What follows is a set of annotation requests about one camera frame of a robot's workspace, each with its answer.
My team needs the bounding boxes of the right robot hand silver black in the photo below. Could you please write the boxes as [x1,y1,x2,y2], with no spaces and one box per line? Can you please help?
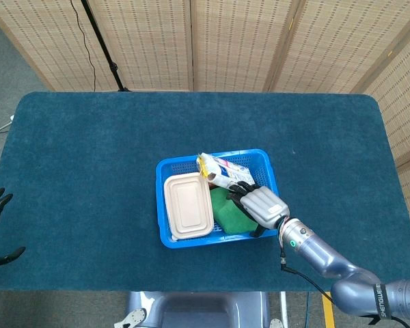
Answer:
[225,180,290,239]

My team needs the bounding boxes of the green cloth with black trim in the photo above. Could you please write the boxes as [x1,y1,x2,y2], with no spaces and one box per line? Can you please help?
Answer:
[210,188,259,235]

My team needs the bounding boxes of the white snack package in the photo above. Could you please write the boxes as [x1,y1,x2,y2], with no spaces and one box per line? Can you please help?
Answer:
[195,152,256,191]

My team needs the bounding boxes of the beige lidded lunch box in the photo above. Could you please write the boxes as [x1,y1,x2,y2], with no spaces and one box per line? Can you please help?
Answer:
[163,172,215,240]

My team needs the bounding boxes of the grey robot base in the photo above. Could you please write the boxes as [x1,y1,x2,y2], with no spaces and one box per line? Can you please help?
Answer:
[114,290,284,328]

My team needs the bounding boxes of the blue perforated plastic basket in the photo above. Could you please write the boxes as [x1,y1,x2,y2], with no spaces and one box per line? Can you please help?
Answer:
[156,148,282,249]

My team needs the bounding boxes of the teal table cover mat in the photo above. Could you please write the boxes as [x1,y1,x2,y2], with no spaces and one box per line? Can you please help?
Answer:
[0,90,410,293]

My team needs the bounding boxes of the white table leg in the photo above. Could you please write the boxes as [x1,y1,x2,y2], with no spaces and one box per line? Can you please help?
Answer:
[279,291,290,323]

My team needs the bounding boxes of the yellow floor tape strip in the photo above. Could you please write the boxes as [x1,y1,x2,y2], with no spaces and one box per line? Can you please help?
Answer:
[322,292,336,328]

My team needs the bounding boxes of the bamboo folding screen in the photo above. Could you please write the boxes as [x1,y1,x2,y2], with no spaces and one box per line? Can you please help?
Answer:
[0,0,410,223]

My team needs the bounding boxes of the black tripod stand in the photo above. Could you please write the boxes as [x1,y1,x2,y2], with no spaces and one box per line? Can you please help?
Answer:
[80,0,131,92]

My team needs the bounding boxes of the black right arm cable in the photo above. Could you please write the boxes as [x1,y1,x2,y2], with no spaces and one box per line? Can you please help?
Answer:
[279,235,333,301]

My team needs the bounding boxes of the white floor cable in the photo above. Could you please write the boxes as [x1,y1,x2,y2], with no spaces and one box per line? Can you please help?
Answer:
[0,114,15,138]

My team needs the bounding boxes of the thin black hanging cable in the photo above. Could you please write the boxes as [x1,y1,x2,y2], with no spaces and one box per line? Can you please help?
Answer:
[70,0,97,92]

